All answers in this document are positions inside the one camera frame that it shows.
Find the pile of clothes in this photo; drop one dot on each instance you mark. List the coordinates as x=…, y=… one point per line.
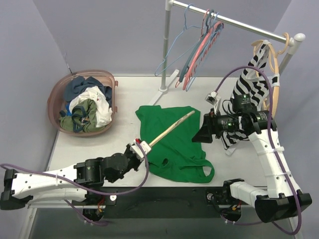
x=88, y=106

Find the green tank top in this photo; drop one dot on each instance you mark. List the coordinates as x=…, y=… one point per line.
x=175, y=157

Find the cream yellow hanger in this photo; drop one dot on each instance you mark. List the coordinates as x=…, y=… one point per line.
x=171, y=128

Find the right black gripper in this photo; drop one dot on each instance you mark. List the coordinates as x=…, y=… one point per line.
x=209, y=128

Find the teal hanger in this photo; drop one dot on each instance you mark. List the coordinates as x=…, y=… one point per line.
x=194, y=54

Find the pink hanger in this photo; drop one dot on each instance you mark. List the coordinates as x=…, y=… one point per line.
x=199, y=57

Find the white clothes rack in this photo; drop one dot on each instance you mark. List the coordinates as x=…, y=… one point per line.
x=293, y=43

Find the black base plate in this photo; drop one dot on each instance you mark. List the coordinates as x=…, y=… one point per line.
x=162, y=203

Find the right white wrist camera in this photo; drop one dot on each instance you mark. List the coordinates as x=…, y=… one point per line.
x=214, y=99

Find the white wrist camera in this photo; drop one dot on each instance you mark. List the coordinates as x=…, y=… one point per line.
x=214, y=99
x=140, y=149

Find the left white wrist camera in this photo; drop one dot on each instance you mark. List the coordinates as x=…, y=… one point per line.
x=140, y=149

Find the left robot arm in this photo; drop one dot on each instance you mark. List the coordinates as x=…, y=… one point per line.
x=77, y=182

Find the orange hanger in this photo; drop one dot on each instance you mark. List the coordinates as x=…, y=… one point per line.
x=274, y=67

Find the light blue wire hanger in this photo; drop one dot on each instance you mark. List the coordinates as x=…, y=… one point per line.
x=210, y=30

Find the pink laundry basket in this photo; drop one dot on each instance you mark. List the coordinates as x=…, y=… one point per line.
x=56, y=102

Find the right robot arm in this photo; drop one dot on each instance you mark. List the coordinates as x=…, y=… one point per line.
x=283, y=197

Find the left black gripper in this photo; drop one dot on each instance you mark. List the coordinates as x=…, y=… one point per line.
x=131, y=154

